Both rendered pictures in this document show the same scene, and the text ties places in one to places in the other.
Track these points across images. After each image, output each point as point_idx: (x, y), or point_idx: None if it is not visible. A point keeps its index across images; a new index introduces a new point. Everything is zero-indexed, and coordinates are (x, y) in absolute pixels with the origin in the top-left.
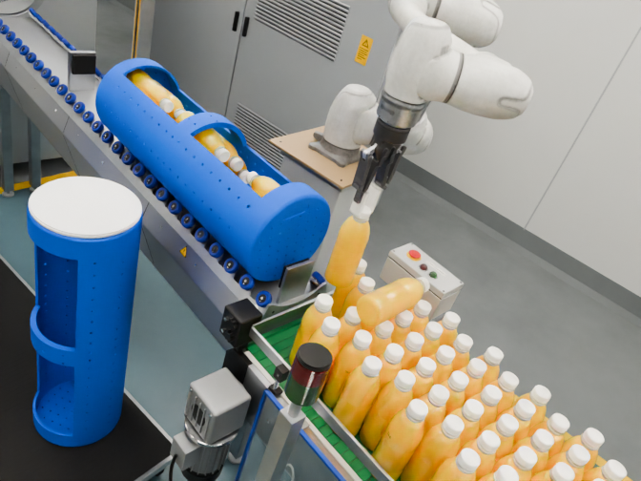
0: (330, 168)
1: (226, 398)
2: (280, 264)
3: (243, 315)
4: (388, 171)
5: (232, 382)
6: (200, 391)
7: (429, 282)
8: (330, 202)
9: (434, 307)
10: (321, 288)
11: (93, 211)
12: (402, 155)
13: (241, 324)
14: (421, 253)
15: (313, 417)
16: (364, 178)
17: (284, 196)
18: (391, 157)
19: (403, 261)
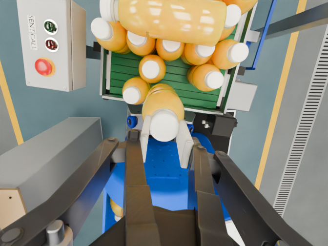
0: (8, 213)
1: (244, 90)
2: (163, 145)
3: (228, 123)
4: (107, 166)
5: (232, 96)
6: (250, 103)
7: (65, 23)
8: (30, 181)
9: (78, 7)
10: (135, 112)
11: (238, 239)
12: (46, 205)
13: (235, 118)
14: (30, 64)
15: (231, 35)
16: (235, 173)
17: (175, 204)
18: (147, 210)
19: (68, 70)
